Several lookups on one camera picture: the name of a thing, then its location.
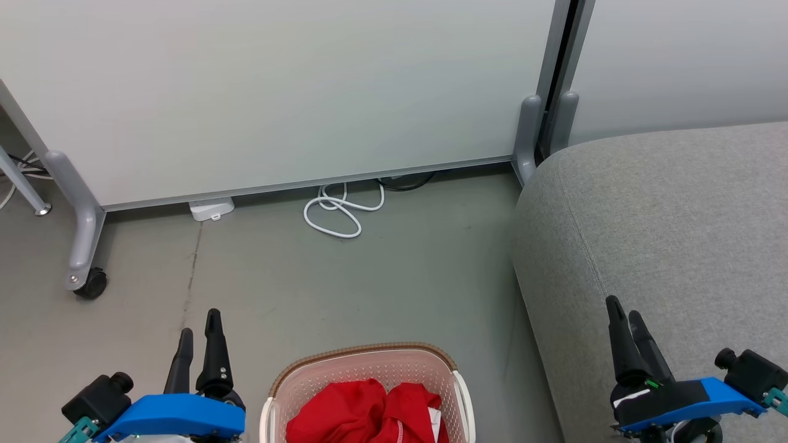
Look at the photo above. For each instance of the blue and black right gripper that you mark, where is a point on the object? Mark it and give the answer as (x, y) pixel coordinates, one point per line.
(677, 400)

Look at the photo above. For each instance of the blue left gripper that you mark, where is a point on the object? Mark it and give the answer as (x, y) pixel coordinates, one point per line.
(178, 415)

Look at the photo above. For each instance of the plain red garment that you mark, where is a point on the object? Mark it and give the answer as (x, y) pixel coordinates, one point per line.
(335, 412)

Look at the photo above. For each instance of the red garment with white lining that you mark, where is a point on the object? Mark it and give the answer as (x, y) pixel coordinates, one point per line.
(409, 409)

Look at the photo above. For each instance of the grey fabric sofa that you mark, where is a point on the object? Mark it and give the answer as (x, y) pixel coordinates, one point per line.
(646, 215)

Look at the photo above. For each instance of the black caster wheel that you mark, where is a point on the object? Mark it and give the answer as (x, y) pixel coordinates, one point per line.
(93, 284)

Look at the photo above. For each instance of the teal connector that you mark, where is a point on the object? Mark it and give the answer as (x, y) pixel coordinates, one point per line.
(777, 401)
(77, 431)

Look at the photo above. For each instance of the white power adapter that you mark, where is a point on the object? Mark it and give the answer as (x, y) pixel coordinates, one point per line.
(212, 209)

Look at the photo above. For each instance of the pink plastic laundry basket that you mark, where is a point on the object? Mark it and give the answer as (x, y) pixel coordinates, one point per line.
(369, 369)

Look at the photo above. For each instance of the long grey partition foot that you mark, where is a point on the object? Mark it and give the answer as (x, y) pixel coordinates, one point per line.
(83, 227)

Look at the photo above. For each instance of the white cloth piece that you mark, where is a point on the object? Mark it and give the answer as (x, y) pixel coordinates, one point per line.
(434, 424)

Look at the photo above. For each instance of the grey metal table leg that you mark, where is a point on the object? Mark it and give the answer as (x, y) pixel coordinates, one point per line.
(21, 183)

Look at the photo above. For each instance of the white partition panel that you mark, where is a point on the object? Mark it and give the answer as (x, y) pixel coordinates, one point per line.
(677, 61)
(246, 92)

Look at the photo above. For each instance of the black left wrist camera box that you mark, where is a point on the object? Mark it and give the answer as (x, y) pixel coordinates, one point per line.
(95, 400)

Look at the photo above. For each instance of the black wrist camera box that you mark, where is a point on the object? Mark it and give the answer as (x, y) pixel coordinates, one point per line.
(754, 372)
(95, 400)

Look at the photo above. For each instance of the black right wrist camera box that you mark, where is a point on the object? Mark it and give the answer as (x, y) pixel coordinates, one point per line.
(754, 372)

